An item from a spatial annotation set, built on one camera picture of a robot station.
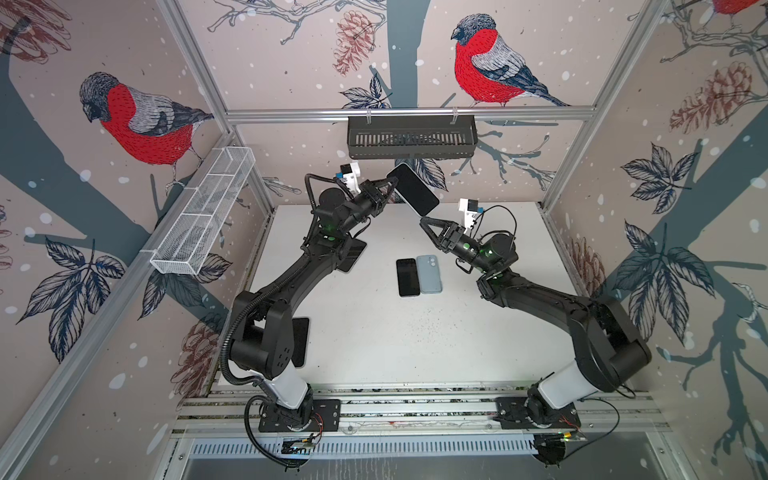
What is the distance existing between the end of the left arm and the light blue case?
1.28 feet

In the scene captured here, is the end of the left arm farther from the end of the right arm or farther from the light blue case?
the light blue case

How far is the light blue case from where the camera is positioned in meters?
1.00

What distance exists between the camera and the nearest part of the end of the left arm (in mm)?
686
